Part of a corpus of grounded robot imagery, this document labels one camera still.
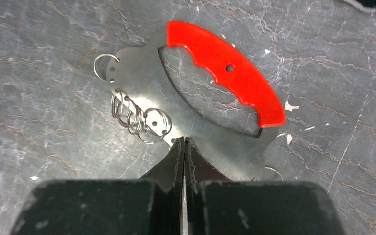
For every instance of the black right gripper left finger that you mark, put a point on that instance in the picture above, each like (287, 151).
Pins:
(149, 205)

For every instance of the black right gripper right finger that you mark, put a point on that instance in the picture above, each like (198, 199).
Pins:
(218, 206)

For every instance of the metal key holder red handle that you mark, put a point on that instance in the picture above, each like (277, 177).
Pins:
(145, 101)

